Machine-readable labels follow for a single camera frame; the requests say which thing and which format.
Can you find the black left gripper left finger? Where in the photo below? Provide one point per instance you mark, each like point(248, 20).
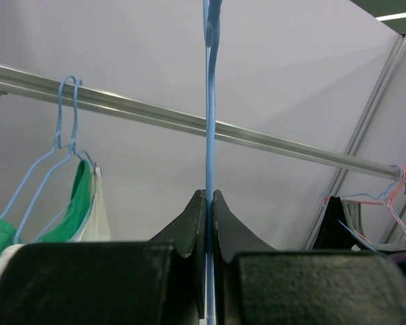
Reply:
point(159, 281)

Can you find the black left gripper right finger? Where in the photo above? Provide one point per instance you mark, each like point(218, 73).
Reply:
point(257, 284)

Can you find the white tank top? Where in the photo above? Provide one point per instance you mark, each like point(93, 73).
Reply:
point(94, 228)

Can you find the black tank top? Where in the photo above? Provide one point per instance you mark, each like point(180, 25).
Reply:
point(332, 234)

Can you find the green tank top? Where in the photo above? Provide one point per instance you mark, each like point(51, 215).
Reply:
point(77, 209)

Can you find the aluminium hanging rail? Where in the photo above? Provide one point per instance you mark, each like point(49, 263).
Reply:
point(19, 82)

